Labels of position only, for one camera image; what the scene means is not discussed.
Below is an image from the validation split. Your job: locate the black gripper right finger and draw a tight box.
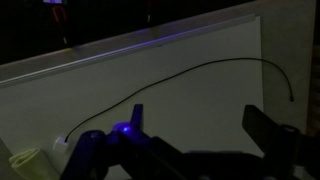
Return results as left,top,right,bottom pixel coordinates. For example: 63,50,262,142
242,105,320,180

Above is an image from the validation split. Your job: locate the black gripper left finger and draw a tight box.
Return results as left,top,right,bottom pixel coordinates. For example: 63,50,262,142
60,104,187,180

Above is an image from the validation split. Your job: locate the white table mat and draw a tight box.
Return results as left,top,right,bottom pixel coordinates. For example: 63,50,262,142
0,15,263,170

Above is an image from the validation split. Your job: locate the black charger cable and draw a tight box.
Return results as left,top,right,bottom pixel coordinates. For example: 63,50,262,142
63,57,296,144

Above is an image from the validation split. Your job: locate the yellow folded cloth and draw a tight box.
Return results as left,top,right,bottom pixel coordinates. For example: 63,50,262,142
9,148,60,180

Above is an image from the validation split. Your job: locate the white charger plug block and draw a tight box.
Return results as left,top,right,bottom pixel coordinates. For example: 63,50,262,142
53,137,69,153

